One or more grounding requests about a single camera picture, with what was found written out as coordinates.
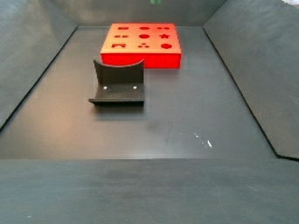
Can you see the red shape sorter block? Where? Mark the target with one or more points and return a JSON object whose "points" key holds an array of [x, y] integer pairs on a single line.
{"points": [[151, 42]]}

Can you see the black curved holder stand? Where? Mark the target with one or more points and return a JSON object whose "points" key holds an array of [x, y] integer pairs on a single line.
{"points": [[120, 83]]}

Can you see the green tape strip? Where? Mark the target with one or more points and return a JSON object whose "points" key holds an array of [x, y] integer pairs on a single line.
{"points": [[155, 1]]}

